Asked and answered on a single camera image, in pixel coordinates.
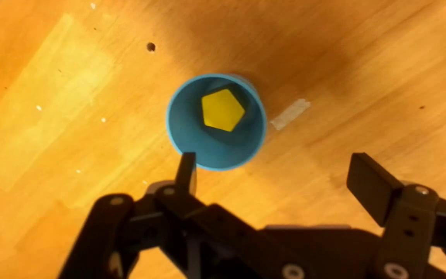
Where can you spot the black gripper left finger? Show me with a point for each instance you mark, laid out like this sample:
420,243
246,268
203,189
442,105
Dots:
202,240

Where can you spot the yellow pentagon block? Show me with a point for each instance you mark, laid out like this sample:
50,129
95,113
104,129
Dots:
222,110

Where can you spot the blue plastic cup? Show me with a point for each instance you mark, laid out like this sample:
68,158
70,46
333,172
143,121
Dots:
214,147

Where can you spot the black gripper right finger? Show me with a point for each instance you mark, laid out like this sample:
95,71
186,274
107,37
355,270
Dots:
412,218

